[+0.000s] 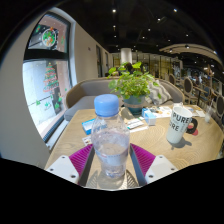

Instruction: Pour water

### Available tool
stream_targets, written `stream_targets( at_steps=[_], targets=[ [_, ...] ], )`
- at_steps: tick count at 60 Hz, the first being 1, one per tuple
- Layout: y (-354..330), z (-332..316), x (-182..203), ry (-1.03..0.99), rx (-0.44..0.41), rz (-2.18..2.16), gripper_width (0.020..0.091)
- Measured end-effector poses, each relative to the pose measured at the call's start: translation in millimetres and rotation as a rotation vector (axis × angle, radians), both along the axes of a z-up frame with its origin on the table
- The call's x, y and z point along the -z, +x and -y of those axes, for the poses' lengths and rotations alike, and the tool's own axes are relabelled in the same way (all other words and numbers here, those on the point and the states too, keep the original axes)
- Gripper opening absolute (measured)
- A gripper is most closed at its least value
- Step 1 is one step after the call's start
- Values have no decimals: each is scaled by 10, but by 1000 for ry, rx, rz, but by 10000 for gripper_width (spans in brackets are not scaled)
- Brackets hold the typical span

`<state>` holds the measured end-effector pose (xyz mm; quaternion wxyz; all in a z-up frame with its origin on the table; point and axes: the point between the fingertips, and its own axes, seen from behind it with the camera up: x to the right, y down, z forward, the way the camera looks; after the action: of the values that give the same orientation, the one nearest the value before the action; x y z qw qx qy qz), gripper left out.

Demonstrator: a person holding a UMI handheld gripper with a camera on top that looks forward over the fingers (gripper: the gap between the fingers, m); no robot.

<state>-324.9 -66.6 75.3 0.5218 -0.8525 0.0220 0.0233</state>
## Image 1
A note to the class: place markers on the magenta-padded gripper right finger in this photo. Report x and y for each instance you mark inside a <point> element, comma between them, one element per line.
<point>146,162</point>

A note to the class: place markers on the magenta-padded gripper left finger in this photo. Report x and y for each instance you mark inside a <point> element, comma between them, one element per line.
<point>75,163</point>

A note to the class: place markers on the clear blue-capped water bottle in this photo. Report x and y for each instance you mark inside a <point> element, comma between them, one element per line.
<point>110,140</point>

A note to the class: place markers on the small white code card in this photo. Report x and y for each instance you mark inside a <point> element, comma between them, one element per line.
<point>87,140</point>

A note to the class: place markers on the white paper packet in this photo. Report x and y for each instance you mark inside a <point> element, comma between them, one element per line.
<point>140,129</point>
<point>135,123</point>

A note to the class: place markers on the small blue tissue pack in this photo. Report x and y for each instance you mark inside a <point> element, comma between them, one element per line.
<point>88,126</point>

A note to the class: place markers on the blue carton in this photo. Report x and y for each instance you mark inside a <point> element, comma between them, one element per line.
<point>149,116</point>

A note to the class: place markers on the illustrated white brochure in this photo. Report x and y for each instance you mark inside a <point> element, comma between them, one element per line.
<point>164,111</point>

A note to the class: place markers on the flat round red coaster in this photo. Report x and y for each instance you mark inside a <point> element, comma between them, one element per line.
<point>195,132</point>

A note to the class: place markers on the grey chevron cushion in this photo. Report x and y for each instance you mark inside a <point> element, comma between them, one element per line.
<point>160,93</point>

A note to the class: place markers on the grey curved sofa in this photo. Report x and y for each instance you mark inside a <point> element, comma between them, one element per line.
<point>86,91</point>

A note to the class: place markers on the green potted plant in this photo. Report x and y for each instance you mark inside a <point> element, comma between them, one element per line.
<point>133,83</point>

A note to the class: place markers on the window with holiday stickers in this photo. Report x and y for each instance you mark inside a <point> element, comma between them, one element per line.
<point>46,83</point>

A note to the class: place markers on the group of oval-back chairs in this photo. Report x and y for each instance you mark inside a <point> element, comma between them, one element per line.
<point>188,86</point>

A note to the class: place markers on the group of ceiling lights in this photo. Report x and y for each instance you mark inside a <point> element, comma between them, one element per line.
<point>114,11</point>

